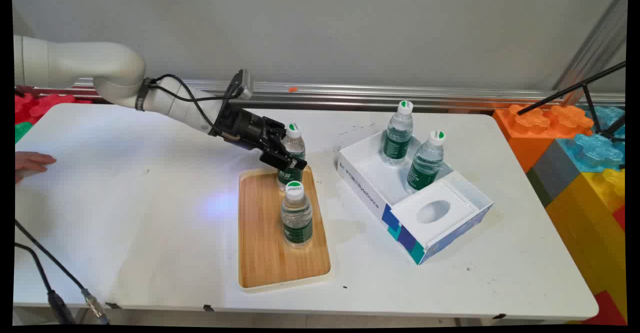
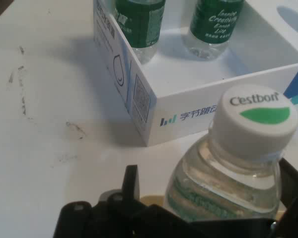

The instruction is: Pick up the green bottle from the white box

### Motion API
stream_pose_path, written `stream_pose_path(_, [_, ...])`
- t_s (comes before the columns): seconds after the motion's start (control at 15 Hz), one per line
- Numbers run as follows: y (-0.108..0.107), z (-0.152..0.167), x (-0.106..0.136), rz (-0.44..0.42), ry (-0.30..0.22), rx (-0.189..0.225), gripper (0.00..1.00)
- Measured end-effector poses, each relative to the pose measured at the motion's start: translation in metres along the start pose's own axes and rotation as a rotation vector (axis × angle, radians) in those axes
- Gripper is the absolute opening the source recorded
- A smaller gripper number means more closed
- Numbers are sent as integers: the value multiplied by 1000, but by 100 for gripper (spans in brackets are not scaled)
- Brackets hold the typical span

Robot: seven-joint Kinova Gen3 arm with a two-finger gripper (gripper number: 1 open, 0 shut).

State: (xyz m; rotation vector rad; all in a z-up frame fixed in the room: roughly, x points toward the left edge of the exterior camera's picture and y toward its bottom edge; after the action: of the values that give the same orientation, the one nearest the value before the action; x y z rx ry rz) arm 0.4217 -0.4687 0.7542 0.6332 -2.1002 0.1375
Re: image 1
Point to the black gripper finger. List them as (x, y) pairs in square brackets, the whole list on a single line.
[(282, 159), (275, 127)]

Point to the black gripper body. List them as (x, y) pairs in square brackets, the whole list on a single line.
[(242, 127)]

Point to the clear water bottle green label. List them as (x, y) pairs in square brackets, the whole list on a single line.
[(297, 218), (397, 143), (296, 145), (425, 165)]

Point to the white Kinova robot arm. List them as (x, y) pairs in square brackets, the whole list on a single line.
[(75, 63)]

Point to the person's bare hand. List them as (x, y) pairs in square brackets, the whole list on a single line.
[(30, 163)]

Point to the wooden tray with cream rim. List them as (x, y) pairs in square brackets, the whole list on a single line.
[(260, 243)]

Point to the white ByteDance cardboard box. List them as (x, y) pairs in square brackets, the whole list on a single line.
[(370, 183)]

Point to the red foam block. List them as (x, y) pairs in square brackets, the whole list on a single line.
[(607, 310), (620, 218), (45, 104)]

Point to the green foam block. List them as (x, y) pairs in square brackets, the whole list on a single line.
[(21, 130)]

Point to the orange foam block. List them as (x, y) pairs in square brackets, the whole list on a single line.
[(530, 138)]

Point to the black tripod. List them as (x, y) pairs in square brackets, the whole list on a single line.
[(560, 92)]

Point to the yellow foam block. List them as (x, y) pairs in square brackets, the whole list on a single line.
[(585, 223)]

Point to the light blue foam block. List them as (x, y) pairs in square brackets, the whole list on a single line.
[(595, 150)]

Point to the aluminium rail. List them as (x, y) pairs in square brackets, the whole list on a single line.
[(400, 95)]

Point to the aluminium frame post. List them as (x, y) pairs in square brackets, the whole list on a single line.
[(595, 43)]

